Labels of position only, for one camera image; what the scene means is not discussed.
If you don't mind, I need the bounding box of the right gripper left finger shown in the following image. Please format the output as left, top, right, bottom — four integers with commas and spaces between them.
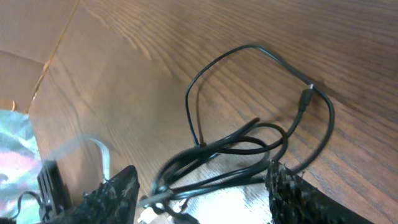
48, 165, 140, 224

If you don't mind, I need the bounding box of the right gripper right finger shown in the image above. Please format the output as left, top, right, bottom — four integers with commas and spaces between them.
266, 162, 370, 224

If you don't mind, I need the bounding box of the white cable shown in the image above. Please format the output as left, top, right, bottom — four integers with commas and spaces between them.
46, 134, 175, 224

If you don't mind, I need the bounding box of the black cable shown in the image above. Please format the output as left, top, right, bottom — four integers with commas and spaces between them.
149, 44, 336, 224

